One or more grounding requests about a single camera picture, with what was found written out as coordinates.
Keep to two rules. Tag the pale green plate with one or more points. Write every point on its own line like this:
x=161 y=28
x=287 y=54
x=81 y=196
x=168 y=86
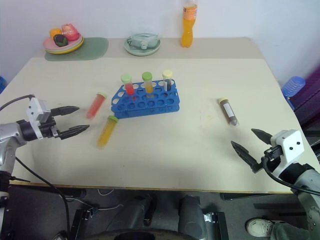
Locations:
x=142 y=52

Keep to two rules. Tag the pale green cup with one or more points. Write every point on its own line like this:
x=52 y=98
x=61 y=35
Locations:
x=142 y=41

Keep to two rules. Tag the grey trouser leg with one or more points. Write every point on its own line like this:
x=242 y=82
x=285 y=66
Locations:
x=290 y=230

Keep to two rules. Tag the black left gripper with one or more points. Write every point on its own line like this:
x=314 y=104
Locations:
x=48 y=128

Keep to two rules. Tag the pink plate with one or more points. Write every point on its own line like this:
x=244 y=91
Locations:
x=50 y=44

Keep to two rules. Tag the white sneaker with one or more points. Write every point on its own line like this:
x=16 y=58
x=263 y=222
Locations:
x=260 y=227

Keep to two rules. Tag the pink toy fruit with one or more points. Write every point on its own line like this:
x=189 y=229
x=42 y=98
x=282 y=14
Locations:
x=70 y=31

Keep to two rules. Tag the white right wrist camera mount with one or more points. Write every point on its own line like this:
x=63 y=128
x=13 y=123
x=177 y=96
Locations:
x=291 y=145

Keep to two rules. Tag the red tube with green cap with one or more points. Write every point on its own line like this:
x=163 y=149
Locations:
x=128 y=86

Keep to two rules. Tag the purple bin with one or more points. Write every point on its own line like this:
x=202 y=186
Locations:
x=310 y=97

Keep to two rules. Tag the yellow plate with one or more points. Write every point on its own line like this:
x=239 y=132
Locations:
x=72 y=49

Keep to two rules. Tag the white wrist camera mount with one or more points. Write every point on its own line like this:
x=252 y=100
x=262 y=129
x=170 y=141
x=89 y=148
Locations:
x=291 y=145
x=35 y=107

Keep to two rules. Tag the orange soda bottle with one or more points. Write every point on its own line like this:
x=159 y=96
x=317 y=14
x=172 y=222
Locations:
x=188 y=30

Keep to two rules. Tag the orange tube with green cap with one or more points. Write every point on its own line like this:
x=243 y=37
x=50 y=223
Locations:
x=148 y=83
x=107 y=131

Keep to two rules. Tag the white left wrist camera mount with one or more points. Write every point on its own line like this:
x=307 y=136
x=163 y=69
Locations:
x=35 y=107

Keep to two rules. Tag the brown tube with cream cap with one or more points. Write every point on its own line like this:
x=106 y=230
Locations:
x=228 y=112

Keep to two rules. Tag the green placemat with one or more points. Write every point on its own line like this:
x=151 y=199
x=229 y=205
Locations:
x=95 y=48

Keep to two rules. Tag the orange toy fruit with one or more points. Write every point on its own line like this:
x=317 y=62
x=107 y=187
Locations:
x=55 y=32

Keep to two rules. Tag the dark rounded robot leg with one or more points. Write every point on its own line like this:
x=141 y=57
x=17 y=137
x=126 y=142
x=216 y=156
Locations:
x=191 y=217

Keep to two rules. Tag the dark rounded robot torso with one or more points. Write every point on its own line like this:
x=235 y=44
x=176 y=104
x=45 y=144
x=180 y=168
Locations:
x=140 y=234

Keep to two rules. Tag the blue crate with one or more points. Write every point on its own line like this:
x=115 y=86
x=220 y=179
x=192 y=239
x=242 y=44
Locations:
x=2 y=85

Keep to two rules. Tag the dark toy fruit green leaves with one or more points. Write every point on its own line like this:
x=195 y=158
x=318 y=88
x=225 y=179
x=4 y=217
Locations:
x=60 y=40

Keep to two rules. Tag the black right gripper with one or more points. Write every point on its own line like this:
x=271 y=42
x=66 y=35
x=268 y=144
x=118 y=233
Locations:
x=268 y=162

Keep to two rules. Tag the dark tube with cream cap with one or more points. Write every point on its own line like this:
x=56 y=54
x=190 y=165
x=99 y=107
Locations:
x=168 y=81

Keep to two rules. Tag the black metal floor bracket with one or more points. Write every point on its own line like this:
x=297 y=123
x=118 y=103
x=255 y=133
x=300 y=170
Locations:
x=82 y=220
x=216 y=225

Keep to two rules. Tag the red tube with pale cap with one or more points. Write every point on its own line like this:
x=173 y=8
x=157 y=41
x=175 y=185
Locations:
x=96 y=106

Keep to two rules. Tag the blue test tube rack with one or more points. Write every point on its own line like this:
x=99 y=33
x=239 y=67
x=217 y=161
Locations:
x=150 y=105

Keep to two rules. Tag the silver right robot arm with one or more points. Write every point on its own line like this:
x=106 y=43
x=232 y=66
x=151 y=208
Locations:
x=310 y=200

